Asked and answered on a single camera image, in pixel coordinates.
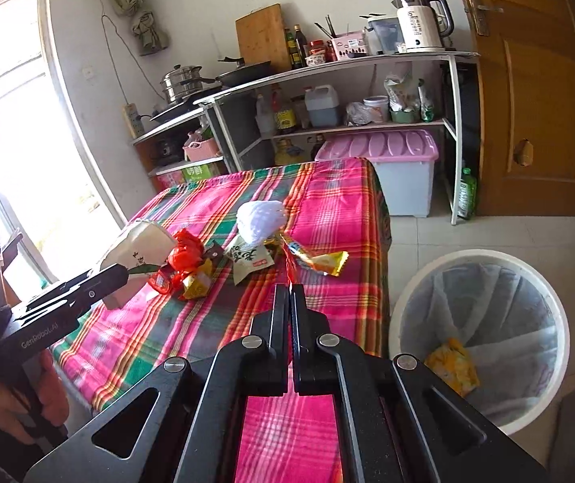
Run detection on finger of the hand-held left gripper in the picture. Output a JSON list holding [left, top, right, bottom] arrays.
[[10, 282, 128, 330], [27, 264, 130, 308]]

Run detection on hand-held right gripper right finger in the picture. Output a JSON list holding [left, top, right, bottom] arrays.
[[290, 284, 552, 483]]

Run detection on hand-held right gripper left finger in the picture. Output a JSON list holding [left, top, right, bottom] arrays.
[[31, 284, 291, 483]]

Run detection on beige paper bag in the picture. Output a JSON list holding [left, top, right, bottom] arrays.
[[97, 219, 178, 310]]

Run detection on thin red wrapper strip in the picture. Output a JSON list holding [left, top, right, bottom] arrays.
[[280, 234, 298, 287]]

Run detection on small red white wrapper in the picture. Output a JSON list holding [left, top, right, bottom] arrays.
[[147, 269, 178, 297]]

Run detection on golden foil wrapper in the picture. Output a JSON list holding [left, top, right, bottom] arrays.
[[287, 241, 350, 277]]

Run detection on pale green snack packet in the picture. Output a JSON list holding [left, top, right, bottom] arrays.
[[225, 234, 274, 285]]

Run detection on red crinkled wrapper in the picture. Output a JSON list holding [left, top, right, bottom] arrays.
[[159, 229, 205, 287]]

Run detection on yellow snack wrapper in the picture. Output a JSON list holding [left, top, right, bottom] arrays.
[[182, 259, 214, 301]]

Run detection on dark brown wrapper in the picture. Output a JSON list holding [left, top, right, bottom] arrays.
[[202, 241, 225, 267]]

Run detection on white round bin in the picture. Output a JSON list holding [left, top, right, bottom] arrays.
[[389, 250, 570, 436]]

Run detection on person's left hand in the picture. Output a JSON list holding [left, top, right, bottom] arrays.
[[0, 349, 69, 446]]

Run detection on pink plaid tablecloth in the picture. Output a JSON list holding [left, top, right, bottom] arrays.
[[48, 157, 394, 483]]

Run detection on green cardboard box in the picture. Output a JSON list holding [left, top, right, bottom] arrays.
[[182, 157, 225, 184]]

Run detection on white power strip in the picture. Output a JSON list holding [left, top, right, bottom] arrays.
[[122, 103, 140, 139]]

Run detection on yellow wrapper with orange print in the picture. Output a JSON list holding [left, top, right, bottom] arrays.
[[424, 338, 480, 397]]

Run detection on low brown shelf rack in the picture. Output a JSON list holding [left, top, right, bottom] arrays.
[[131, 105, 228, 192]]

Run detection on pink plastic basket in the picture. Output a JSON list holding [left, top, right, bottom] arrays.
[[183, 138, 220, 163]]

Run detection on yellow cooking oil bottle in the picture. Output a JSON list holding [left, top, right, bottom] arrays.
[[273, 138, 313, 167]]

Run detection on pink lid storage box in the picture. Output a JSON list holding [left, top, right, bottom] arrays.
[[315, 129, 441, 218]]

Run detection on black induction cooker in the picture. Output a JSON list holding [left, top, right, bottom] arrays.
[[149, 95, 205, 122]]

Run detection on clear plastic bottle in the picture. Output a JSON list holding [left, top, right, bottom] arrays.
[[256, 93, 275, 136]]

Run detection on yellow label sauce bottle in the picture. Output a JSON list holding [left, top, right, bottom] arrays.
[[272, 85, 297, 135]]

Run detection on steel steamer pot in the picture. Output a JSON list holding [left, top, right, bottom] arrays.
[[161, 64, 216, 105]]

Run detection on white bin liner bag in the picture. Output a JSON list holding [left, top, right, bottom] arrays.
[[403, 262, 557, 413]]

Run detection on green plastic bottle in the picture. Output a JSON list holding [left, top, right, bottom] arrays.
[[457, 161, 478, 221]]

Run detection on dark liquid plastic jug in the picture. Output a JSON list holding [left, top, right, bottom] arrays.
[[304, 85, 341, 128]]

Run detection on clear plastic bag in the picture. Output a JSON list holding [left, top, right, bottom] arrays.
[[344, 101, 384, 126]]

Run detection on white plastic tub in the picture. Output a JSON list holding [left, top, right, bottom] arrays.
[[363, 95, 390, 122]]

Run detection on black frying pan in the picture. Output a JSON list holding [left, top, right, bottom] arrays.
[[215, 57, 272, 87]]

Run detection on food bags in green bowl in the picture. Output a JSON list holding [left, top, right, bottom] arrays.
[[384, 73, 436, 124]]

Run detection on grey green hanging cloth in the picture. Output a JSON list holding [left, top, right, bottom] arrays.
[[105, 0, 171, 56]]

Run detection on white metal shelf rack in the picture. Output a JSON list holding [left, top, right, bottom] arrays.
[[194, 50, 480, 225]]

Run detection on green glass bottle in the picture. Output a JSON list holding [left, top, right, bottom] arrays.
[[285, 29, 301, 70]]

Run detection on dark sauce bottle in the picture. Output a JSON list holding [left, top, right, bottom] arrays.
[[294, 24, 308, 68]]

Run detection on pink utensil holder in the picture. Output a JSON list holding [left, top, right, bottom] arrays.
[[329, 30, 369, 61]]

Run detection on wooden cutting board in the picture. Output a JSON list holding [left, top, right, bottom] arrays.
[[236, 3, 292, 74]]

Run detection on water filter pitcher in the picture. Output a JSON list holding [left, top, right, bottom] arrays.
[[366, 14, 404, 55]]

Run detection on brown wooden door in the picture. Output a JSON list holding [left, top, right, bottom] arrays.
[[446, 0, 575, 217]]

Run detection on white electric kettle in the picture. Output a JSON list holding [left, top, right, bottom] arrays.
[[393, 0, 454, 54]]

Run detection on white frame window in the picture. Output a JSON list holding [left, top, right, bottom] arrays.
[[0, 0, 127, 287]]

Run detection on thin wall power cord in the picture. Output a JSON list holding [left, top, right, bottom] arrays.
[[100, 12, 134, 107]]

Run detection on metal door handle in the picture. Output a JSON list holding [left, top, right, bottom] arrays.
[[465, 0, 504, 37]]

